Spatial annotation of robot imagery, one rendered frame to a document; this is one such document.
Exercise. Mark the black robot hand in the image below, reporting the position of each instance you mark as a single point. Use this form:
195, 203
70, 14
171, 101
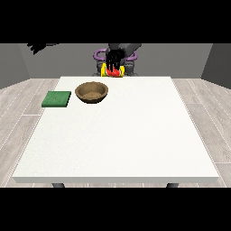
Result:
115, 57
37, 47

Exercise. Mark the yellow cup with melon print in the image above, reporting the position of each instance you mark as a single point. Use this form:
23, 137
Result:
103, 71

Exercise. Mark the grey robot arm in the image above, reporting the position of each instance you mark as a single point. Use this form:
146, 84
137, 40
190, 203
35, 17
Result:
127, 48

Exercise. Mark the brown wooden bowl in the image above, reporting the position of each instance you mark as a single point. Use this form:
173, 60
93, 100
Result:
91, 92

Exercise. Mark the green square pad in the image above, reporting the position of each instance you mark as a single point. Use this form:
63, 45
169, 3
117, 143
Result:
56, 99

